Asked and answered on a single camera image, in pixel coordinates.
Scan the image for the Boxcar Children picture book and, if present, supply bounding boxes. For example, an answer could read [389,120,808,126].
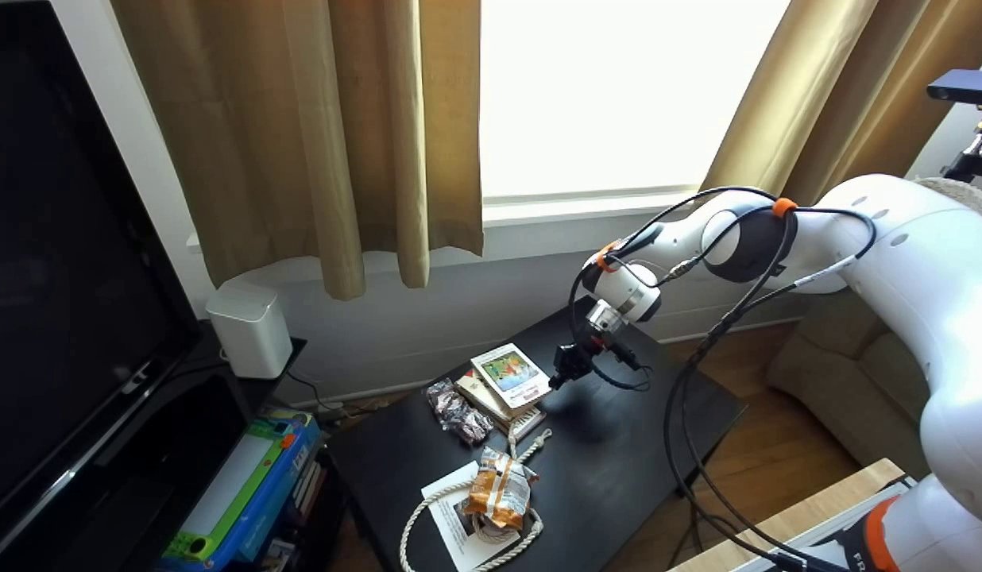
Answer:
[468,344,556,413]

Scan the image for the beige sofa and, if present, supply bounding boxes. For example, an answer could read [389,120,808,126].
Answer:
[761,298,945,479]

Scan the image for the orange and white snack packet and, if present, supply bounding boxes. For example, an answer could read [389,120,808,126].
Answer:
[459,454,540,536]

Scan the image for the black television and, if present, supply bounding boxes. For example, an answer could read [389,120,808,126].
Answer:
[0,0,213,551]

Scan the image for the golden brown curtain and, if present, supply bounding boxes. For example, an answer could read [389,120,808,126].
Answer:
[110,0,487,302]
[703,0,982,202]

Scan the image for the bright window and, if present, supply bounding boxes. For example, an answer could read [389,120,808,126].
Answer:
[475,0,793,202]

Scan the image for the blue game box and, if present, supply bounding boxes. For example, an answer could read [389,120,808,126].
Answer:
[207,410,326,570]

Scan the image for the green game box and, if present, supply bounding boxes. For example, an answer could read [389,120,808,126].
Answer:
[163,425,286,566]

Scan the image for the white book with small figure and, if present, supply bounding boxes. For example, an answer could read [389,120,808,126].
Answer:
[452,369,545,433]

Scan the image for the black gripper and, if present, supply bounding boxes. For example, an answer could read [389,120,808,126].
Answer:
[545,333,603,393]

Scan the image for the light wooden board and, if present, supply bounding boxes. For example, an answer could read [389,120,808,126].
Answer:
[668,454,906,572]

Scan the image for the black TV stand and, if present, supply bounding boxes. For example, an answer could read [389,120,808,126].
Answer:
[0,333,344,572]

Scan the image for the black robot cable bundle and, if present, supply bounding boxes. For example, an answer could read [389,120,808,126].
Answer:
[566,183,884,572]

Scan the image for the white knotted rope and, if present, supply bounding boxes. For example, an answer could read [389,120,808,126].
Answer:
[396,422,556,572]

